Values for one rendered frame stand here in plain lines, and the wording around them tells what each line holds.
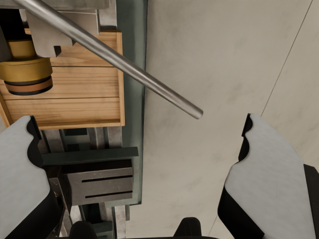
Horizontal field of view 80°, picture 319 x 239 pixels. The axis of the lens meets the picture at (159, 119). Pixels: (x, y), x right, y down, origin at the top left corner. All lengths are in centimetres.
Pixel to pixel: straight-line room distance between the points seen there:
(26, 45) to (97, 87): 29
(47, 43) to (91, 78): 26
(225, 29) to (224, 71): 34
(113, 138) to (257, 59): 149
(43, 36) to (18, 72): 7
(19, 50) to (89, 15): 12
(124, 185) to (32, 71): 54
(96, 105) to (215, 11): 121
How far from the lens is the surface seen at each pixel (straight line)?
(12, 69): 40
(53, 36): 38
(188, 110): 20
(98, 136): 76
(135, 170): 80
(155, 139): 191
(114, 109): 67
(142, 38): 95
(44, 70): 41
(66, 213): 83
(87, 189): 80
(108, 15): 60
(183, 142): 203
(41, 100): 69
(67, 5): 28
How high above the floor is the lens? 147
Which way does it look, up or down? 55 degrees down
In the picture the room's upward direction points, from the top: 160 degrees clockwise
